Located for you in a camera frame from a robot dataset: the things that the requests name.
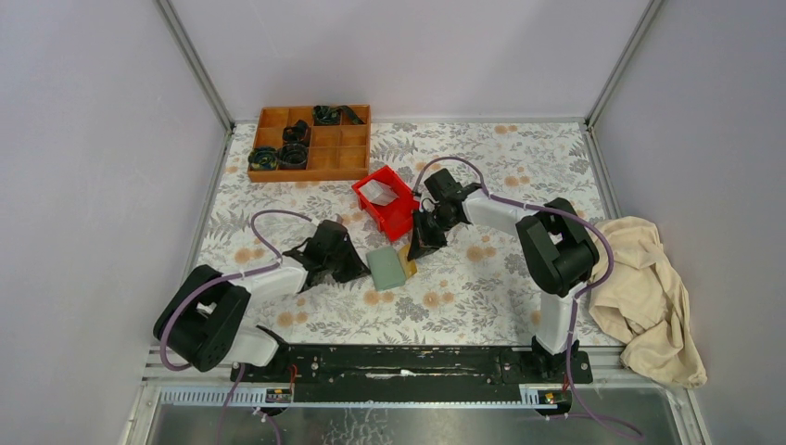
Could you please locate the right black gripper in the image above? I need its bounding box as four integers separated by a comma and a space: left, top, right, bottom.
408, 208, 459, 262

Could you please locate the red plastic bin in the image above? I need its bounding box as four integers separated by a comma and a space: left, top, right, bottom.
351, 166, 418, 242

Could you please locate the orange credit card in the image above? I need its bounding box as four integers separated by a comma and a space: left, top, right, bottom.
398, 244, 417, 280

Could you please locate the green card holder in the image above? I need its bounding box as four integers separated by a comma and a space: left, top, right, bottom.
366, 246, 407, 292

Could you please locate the stack of credit cards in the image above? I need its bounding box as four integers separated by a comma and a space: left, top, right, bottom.
358, 180, 398, 207

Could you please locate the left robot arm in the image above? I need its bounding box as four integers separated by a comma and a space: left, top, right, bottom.
153, 220, 371, 381

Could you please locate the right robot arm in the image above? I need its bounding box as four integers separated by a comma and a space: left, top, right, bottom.
407, 169, 600, 382

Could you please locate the floral patterned mat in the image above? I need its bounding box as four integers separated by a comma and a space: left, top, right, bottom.
198, 122, 604, 345

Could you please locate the orange compartment tray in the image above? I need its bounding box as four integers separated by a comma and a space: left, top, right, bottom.
245, 104, 372, 183

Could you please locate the beige crumpled cloth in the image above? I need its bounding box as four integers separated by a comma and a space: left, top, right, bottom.
589, 216, 708, 388

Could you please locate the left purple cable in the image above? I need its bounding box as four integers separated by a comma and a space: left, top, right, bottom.
158, 210, 314, 445

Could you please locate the purple cable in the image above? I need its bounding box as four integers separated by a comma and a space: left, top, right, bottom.
158, 210, 314, 445
411, 156, 647, 443

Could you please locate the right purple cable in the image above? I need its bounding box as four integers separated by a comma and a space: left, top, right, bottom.
411, 156, 647, 443

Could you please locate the black ring coil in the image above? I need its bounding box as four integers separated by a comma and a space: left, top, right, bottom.
277, 144, 310, 172

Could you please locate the black yellow strap coil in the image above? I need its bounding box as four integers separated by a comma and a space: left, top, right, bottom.
247, 146, 281, 172

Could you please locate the black strap coil middle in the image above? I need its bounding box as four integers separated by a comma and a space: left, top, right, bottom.
281, 120, 312, 146

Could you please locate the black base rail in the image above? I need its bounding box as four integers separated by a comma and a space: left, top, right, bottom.
231, 344, 593, 403

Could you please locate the black strap coil top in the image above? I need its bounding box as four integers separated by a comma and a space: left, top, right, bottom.
312, 105, 366, 127

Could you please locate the aluminium frame post left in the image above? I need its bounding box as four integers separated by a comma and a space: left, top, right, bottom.
153, 0, 235, 132

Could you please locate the aluminium frame post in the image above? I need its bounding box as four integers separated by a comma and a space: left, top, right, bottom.
153, 0, 235, 132
585, 0, 666, 132

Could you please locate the aluminium frame post right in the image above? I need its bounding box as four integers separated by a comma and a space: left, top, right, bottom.
585, 0, 666, 132

